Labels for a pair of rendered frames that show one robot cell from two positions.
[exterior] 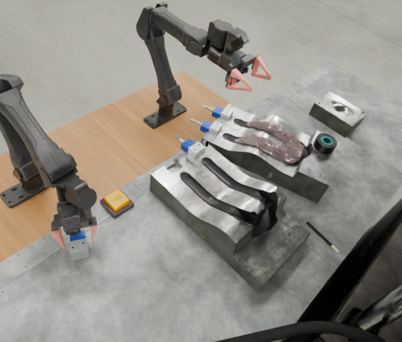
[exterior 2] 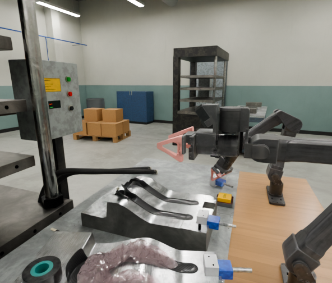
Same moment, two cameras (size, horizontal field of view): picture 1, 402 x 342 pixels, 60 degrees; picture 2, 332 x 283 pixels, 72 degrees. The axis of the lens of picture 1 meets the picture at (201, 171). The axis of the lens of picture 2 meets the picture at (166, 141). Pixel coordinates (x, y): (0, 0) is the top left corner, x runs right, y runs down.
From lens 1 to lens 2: 1.62 m
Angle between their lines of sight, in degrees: 115
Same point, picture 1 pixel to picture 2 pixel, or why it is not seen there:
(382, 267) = (6, 237)
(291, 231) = (97, 209)
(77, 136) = not seen: hidden behind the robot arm
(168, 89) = (295, 236)
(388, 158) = not seen: outside the picture
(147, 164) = (239, 230)
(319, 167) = (62, 245)
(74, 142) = (305, 222)
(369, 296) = (33, 218)
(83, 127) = not seen: hidden behind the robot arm
